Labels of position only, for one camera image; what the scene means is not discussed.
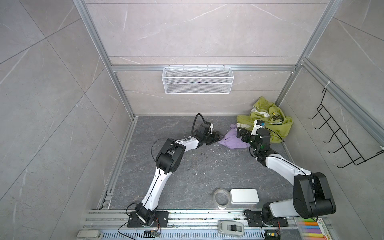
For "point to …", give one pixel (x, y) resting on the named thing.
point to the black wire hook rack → (346, 145)
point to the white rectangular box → (242, 196)
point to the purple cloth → (231, 139)
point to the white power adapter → (89, 234)
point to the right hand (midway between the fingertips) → (243, 128)
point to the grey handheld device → (230, 227)
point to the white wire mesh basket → (198, 80)
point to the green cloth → (275, 121)
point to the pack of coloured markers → (312, 229)
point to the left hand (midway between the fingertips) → (222, 135)
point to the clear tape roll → (221, 198)
